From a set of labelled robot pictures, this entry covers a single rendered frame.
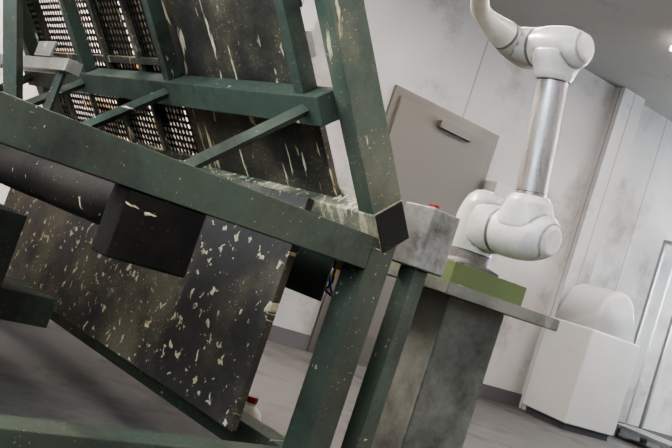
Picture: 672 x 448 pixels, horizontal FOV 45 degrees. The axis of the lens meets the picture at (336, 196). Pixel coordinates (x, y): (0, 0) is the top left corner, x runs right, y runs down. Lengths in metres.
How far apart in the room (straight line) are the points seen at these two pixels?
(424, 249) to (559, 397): 5.06
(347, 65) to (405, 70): 4.45
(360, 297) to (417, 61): 4.51
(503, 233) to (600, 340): 4.66
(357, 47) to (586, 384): 5.52
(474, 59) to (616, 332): 2.63
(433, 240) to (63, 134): 1.12
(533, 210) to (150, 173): 1.32
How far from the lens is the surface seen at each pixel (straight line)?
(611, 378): 7.43
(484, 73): 6.95
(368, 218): 2.15
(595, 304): 7.30
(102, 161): 1.68
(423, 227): 2.31
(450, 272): 2.55
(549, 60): 2.67
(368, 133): 2.07
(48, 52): 2.75
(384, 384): 2.36
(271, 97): 2.19
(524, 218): 2.60
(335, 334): 2.17
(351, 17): 2.02
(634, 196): 8.36
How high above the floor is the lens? 0.68
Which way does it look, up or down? 5 degrees up
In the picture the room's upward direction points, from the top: 19 degrees clockwise
